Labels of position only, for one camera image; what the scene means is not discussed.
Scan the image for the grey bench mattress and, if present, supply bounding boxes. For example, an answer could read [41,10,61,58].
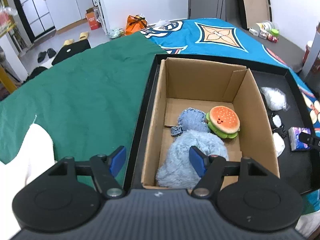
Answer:
[241,28,305,74]

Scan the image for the yellow slippers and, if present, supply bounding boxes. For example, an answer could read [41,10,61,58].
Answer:
[63,31,90,47]

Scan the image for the white kitchen cabinet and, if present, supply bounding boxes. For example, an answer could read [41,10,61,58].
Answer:
[44,0,94,30]

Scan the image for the purple tissue pack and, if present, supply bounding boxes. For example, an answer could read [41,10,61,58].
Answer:
[287,126,313,152]

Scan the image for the leaning black tray lid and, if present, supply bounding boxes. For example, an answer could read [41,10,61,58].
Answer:
[238,0,272,29]

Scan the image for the green cloth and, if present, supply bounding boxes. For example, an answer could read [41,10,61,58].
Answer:
[0,31,167,188]

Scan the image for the small blue knitted plush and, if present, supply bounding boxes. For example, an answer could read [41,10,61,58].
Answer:
[170,108,210,137]

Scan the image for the white soft item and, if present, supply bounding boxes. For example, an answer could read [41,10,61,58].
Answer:
[273,132,285,157]

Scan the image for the blue patterned blanket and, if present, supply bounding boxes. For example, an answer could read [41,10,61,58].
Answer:
[139,17,320,215]

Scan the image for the white towel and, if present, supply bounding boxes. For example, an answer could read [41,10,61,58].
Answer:
[1,124,55,239]

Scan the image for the black stool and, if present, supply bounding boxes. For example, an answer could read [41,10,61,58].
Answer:
[52,40,91,65]

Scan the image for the small white item black strap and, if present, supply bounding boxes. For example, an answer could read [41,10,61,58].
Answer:
[271,113,288,138]

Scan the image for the orange bag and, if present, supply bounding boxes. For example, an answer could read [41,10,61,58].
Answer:
[125,15,148,36]

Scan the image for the green lidded jar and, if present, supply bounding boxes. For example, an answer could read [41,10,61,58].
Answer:
[270,28,279,37]

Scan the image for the white fluff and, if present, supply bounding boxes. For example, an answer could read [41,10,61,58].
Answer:
[260,87,289,111]

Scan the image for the burger plush toy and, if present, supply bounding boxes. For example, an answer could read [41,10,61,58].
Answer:
[206,106,240,139]

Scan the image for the orange cardboard box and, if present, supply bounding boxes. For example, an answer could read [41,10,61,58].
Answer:
[85,7,101,30]

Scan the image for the black shallow tray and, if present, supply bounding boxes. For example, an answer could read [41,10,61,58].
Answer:
[124,54,319,194]

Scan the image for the fluffy grey-blue plush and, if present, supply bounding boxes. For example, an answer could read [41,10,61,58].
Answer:
[155,129,230,189]

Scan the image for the black slippers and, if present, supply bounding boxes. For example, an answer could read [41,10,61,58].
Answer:
[37,48,56,63]

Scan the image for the yellow side table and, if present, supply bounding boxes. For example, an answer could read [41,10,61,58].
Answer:
[1,21,21,93]

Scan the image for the brown cardboard box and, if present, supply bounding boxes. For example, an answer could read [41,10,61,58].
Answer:
[141,58,279,189]

